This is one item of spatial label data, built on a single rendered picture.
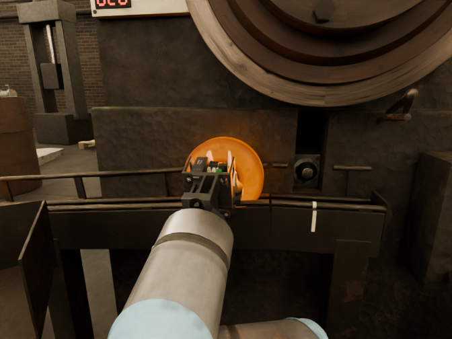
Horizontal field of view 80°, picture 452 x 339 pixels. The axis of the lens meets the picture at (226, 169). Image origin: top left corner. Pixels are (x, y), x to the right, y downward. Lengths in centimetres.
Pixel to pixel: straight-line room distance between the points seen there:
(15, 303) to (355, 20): 60
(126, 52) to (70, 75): 505
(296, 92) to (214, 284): 32
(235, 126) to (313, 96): 18
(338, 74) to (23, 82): 893
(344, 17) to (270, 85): 14
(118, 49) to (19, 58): 852
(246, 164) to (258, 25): 23
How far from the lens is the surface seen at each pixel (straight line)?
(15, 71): 931
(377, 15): 41
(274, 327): 39
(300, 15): 39
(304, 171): 60
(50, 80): 607
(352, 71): 46
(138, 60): 69
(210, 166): 42
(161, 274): 27
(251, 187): 52
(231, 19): 46
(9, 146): 307
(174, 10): 65
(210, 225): 31
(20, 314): 51
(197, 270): 27
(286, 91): 46
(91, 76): 792
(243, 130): 57
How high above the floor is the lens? 90
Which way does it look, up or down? 15 degrees down
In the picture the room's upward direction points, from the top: straight up
